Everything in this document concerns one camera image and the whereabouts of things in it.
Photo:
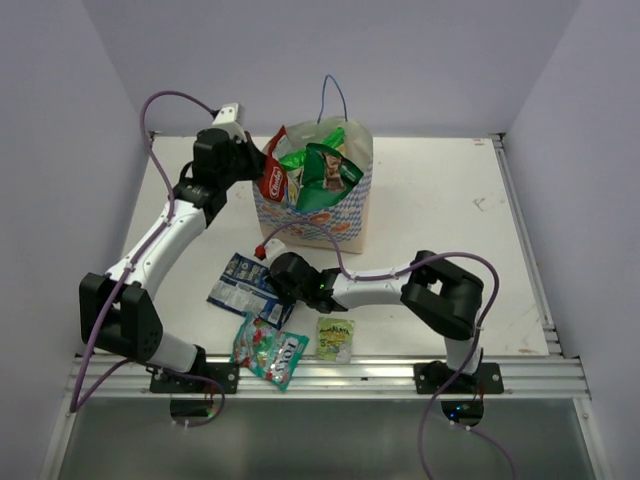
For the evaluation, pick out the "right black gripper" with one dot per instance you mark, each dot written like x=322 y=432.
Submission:
x=285 y=301

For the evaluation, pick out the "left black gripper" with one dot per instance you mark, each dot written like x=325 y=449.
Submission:
x=255 y=157

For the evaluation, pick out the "red Chuba chips bag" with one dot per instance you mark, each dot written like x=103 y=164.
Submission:
x=274 y=184

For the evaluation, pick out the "green Chuba cassava chips bag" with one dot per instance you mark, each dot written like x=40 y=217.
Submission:
x=333 y=143

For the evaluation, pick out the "blue snack packet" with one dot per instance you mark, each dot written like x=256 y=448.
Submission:
x=242 y=289

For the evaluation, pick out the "checkered paper bag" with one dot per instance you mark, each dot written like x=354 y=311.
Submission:
x=346 y=222

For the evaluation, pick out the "green Real chips bag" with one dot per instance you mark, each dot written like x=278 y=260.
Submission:
x=327 y=178

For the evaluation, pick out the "Fox's candy packet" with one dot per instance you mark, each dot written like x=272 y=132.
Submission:
x=267 y=352

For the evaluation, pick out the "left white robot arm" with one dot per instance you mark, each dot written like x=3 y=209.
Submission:
x=117 y=312

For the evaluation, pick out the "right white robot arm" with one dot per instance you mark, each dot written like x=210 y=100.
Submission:
x=444 y=296

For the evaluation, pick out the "small yellow-green candy packet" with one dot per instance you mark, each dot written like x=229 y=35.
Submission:
x=334 y=338

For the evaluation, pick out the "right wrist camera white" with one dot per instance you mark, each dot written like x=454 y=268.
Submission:
x=269 y=250

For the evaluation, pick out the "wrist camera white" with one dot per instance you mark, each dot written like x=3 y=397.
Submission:
x=269 y=250
x=229 y=119

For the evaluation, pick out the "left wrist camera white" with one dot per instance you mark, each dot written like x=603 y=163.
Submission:
x=229 y=119

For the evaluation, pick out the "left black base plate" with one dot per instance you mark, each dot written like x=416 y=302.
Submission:
x=208 y=377

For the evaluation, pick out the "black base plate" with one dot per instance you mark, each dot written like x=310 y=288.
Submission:
x=429 y=377
x=208 y=377

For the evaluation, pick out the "aluminium mounting rail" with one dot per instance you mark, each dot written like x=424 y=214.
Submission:
x=368 y=377

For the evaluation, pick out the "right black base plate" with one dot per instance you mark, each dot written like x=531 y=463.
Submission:
x=429 y=377

